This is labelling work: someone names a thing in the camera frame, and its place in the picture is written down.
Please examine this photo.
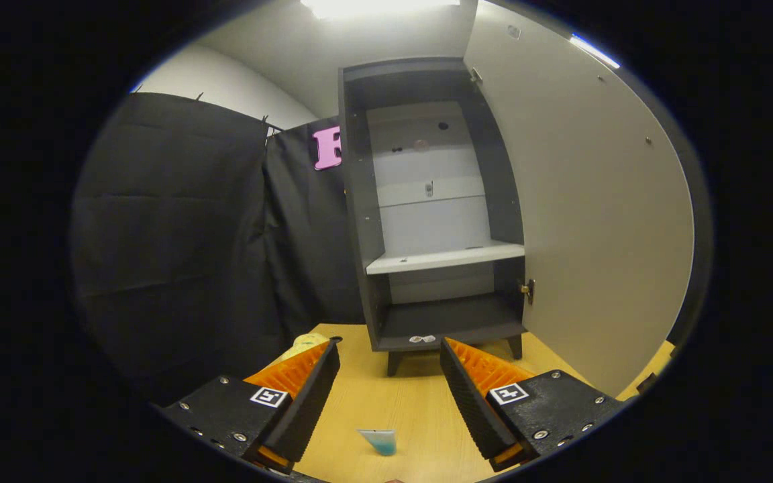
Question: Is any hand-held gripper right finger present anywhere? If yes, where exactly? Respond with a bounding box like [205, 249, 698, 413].
[439, 337, 625, 472]

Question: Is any pale yellow object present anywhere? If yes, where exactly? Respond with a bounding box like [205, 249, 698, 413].
[291, 333, 330, 360]

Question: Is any large ceiling light panel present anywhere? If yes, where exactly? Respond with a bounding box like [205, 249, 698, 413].
[301, 0, 461, 19]

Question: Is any white cabinet shelf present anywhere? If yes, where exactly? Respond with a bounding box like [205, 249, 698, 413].
[365, 240, 526, 276]

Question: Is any white and blue tube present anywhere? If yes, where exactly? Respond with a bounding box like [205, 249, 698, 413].
[357, 429, 397, 457]

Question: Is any long ceiling light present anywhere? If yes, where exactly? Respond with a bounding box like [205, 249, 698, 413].
[569, 34, 622, 70]

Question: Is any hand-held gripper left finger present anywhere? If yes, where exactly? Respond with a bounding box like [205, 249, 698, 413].
[158, 339, 342, 474]

